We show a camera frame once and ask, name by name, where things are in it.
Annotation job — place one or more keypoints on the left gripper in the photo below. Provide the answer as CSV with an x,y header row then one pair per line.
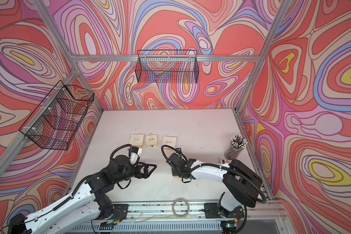
x,y
145,175

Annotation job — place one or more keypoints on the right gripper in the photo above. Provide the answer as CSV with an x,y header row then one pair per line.
x,y
174,173

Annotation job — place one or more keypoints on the small cream jewelry box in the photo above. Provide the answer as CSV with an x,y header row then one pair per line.
x,y
151,140

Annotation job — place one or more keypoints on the cream drawer jewelry box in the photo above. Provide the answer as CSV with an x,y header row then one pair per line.
x,y
137,140

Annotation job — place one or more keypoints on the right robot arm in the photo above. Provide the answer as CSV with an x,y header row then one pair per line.
x,y
243,184

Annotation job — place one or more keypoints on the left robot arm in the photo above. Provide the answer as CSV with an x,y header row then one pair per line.
x,y
89,199

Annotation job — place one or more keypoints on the cup of pencils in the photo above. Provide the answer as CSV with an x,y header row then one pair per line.
x,y
237,144

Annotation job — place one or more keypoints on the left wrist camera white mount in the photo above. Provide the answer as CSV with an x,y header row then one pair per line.
x,y
135,155

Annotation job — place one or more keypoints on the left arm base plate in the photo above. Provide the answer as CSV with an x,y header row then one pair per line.
x,y
116,212

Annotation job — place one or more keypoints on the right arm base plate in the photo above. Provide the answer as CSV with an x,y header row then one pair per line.
x,y
214,210

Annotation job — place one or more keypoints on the black wire basket back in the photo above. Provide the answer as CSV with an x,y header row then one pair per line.
x,y
167,66

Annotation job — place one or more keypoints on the black wire basket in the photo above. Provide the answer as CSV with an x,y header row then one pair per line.
x,y
167,66
60,118

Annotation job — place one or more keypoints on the black wire basket left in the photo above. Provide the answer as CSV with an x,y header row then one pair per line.
x,y
60,118

